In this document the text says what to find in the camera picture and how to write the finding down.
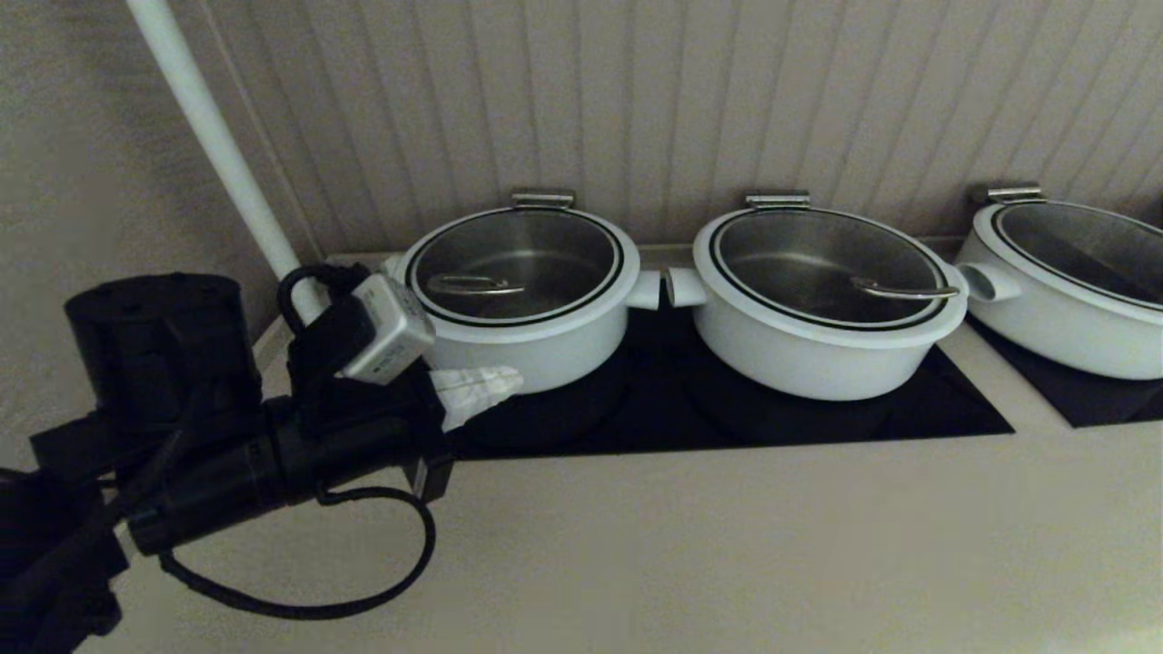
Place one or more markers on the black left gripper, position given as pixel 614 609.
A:
pixel 363 427

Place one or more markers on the glass lid with white rim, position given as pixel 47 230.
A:
pixel 518 263
pixel 818 263
pixel 1090 245

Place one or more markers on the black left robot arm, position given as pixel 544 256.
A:
pixel 154 363

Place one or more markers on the white steel-lined pot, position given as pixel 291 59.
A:
pixel 1045 336
pixel 800 363
pixel 563 354

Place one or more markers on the large black glass cooktop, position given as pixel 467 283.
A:
pixel 654 418

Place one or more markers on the white round pipe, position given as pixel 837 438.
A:
pixel 227 154

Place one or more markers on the small black glass cooktop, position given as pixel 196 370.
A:
pixel 1090 400

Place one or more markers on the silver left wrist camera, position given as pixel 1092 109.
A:
pixel 391 331

